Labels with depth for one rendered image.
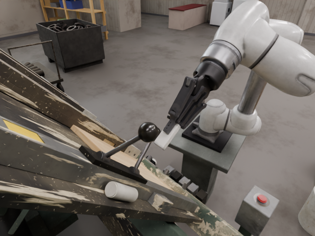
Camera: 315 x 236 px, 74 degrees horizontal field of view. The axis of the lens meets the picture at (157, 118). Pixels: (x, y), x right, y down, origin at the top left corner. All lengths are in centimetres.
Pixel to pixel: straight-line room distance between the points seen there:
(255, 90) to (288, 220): 138
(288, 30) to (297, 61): 56
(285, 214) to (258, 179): 39
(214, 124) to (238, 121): 16
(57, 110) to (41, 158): 49
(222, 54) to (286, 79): 17
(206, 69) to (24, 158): 40
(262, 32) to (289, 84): 14
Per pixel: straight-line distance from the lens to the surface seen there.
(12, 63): 121
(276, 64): 58
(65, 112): 82
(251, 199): 109
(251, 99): 133
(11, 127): 31
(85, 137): 78
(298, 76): 60
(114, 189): 41
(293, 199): 250
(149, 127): 37
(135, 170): 50
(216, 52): 54
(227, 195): 225
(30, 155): 32
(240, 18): 59
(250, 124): 145
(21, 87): 74
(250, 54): 58
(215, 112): 143
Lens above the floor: 176
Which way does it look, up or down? 35 degrees down
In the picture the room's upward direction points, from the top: 1 degrees clockwise
